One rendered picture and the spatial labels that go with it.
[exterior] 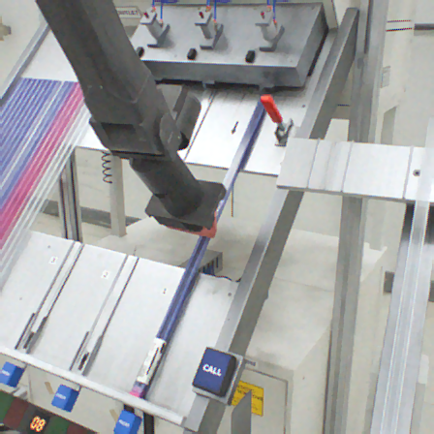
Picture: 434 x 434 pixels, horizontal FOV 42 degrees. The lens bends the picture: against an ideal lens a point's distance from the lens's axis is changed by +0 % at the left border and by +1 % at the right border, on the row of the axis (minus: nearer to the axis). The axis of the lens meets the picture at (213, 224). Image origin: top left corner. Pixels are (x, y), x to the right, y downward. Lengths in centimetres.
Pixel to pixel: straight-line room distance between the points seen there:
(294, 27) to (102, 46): 48
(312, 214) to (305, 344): 169
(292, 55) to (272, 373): 55
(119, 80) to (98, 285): 41
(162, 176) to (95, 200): 280
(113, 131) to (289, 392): 61
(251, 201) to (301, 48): 198
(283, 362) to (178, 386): 31
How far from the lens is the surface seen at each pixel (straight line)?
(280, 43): 95
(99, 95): 59
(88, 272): 91
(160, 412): 75
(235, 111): 96
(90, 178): 346
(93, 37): 54
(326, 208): 271
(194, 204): 74
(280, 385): 106
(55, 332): 90
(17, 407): 91
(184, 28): 106
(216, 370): 71
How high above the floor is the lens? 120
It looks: 20 degrees down
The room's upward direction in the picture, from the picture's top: straight up
